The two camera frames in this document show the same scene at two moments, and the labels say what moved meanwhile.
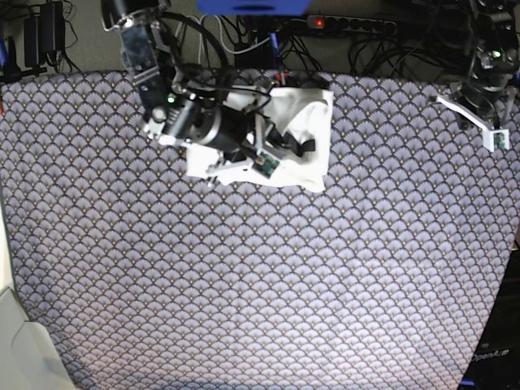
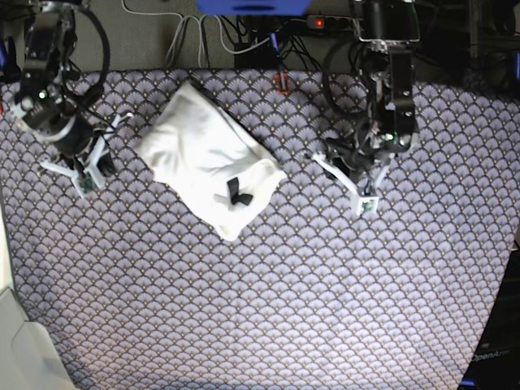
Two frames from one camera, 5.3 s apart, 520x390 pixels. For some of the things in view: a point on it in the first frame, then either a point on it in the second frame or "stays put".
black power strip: x=351 y=23 stays put
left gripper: x=490 y=108 -> x=363 y=167
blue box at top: x=253 y=7 stays put
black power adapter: x=262 y=57 stays put
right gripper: x=253 y=137 -> x=83 y=153
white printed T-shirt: x=304 y=110 -> x=207 y=157
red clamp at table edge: x=282 y=76 stays put
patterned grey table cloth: x=134 y=275 stays put
